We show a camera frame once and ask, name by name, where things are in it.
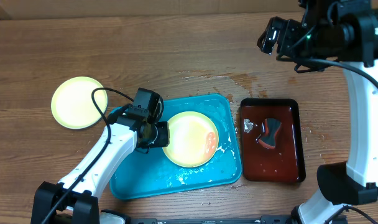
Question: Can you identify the yellow plate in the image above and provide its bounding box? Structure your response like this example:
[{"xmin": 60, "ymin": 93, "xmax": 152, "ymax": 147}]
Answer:
[
  {"xmin": 163, "ymin": 111, "xmax": 219, "ymax": 168},
  {"xmin": 51, "ymin": 77, "xmax": 108, "ymax": 129}
]

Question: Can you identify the orange sponge with dark scourer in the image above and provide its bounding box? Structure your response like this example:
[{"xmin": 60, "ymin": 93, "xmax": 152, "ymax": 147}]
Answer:
[{"xmin": 257, "ymin": 118, "xmax": 282, "ymax": 149}]

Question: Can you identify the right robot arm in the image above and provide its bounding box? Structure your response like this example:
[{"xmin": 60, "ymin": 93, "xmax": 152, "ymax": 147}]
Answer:
[{"xmin": 257, "ymin": 0, "xmax": 378, "ymax": 223}]

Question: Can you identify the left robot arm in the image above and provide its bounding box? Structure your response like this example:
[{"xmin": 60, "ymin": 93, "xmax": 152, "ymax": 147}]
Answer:
[{"xmin": 31, "ymin": 88, "xmax": 169, "ymax": 223}]

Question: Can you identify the blue plastic tray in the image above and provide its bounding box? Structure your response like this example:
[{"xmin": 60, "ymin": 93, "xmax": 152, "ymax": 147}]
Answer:
[{"xmin": 109, "ymin": 94, "xmax": 242, "ymax": 200}]

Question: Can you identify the dark red rectangular tray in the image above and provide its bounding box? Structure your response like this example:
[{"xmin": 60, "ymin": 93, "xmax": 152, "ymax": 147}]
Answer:
[{"xmin": 240, "ymin": 98, "xmax": 306, "ymax": 183}]

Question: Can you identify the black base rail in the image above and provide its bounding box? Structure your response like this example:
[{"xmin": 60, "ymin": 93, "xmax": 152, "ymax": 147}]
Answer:
[{"xmin": 99, "ymin": 213, "xmax": 299, "ymax": 224}]

